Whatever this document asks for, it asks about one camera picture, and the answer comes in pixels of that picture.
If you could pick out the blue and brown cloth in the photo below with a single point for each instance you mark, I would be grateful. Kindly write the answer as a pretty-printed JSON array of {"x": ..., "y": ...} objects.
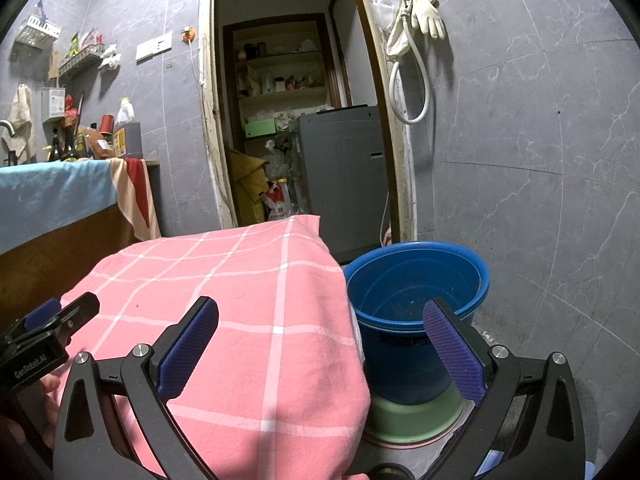
[{"x": 50, "y": 185}]

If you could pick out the orange plug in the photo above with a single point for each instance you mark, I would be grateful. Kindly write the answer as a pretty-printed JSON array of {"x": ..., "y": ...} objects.
[{"x": 188, "y": 34}]

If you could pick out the wall rack with packets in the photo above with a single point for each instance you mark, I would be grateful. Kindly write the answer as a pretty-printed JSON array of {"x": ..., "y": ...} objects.
[{"x": 80, "y": 60}]

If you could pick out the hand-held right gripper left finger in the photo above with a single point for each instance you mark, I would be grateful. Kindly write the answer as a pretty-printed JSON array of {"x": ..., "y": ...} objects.
[{"x": 190, "y": 350}]

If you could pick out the white wall switch plate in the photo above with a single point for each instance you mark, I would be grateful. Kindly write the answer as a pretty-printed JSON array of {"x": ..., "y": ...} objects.
[{"x": 145, "y": 51}]

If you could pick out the yellow cardboard box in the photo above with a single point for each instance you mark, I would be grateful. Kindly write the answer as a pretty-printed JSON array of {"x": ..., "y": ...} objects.
[{"x": 247, "y": 180}]

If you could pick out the beige hanging rag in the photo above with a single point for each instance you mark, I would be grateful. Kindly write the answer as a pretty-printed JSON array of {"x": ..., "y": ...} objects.
[{"x": 22, "y": 115}]

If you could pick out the blue bucket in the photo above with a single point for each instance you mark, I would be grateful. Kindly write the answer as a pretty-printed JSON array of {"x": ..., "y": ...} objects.
[{"x": 400, "y": 360}]

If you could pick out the pink checked blanket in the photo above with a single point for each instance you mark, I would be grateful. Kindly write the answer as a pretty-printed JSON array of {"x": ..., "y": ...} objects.
[{"x": 240, "y": 310}]

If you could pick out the white wall socket plate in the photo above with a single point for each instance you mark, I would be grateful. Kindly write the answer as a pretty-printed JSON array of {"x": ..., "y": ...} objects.
[{"x": 162, "y": 43}]

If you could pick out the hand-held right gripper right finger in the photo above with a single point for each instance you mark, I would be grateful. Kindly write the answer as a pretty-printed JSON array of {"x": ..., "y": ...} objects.
[{"x": 452, "y": 350}]

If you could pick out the grey washing machine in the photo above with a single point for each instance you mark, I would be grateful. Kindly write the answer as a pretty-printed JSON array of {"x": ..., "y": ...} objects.
[{"x": 340, "y": 185}]

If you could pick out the wooden spatula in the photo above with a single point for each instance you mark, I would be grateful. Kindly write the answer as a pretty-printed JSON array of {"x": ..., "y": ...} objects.
[{"x": 53, "y": 67}]

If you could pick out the white rag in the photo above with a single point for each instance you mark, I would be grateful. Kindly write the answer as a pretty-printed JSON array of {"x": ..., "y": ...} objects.
[{"x": 109, "y": 57}]

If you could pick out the green box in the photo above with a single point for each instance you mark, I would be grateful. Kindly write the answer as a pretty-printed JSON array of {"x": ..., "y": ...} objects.
[{"x": 260, "y": 128}]

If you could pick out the green basin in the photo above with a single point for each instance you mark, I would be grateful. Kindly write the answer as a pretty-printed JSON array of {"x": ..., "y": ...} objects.
[{"x": 415, "y": 417}]

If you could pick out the clear plastic bag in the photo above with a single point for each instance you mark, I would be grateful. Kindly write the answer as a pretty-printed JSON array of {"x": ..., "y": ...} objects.
[{"x": 384, "y": 10}]

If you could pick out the red and white plastic bag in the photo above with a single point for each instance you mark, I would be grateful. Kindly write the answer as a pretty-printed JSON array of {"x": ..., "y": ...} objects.
[{"x": 279, "y": 202}]

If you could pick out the grey metal utensil holder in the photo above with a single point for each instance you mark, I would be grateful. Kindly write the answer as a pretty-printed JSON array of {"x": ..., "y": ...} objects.
[{"x": 52, "y": 105}]

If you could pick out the person's left hand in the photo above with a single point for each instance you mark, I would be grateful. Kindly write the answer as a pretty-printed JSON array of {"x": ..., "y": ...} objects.
[{"x": 50, "y": 400}]

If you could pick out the pile of crumpled bags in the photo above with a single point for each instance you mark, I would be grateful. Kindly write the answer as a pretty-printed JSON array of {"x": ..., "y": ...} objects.
[{"x": 282, "y": 145}]

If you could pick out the cream rubber gloves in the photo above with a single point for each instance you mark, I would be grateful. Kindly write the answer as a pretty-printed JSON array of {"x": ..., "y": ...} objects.
[{"x": 430, "y": 15}]

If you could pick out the white wall basket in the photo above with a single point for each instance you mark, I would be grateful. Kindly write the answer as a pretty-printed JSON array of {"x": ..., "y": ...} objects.
[{"x": 36, "y": 32}]

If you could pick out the cooking oil bottle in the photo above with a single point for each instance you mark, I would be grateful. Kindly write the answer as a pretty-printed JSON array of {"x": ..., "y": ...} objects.
[{"x": 127, "y": 135}]

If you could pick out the red cup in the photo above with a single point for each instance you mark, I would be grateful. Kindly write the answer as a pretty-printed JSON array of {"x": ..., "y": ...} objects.
[{"x": 106, "y": 125}]

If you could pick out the wooden storage shelf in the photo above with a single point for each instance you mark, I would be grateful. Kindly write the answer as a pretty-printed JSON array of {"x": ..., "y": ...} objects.
[{"x": 280, "y": 95}]

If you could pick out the metal faucet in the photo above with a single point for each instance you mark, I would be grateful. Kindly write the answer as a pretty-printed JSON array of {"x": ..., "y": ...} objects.
[{"x": 7, "y": 135}]

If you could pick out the wooden door frame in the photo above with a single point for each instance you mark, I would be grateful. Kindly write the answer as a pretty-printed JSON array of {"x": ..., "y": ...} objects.
[{"x": 402, "y": 170}]

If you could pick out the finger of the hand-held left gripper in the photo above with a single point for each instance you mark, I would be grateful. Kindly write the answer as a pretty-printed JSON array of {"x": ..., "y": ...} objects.
[
  {"x": 40, "y": 316},
  {"x": 80, "y": 315}
]

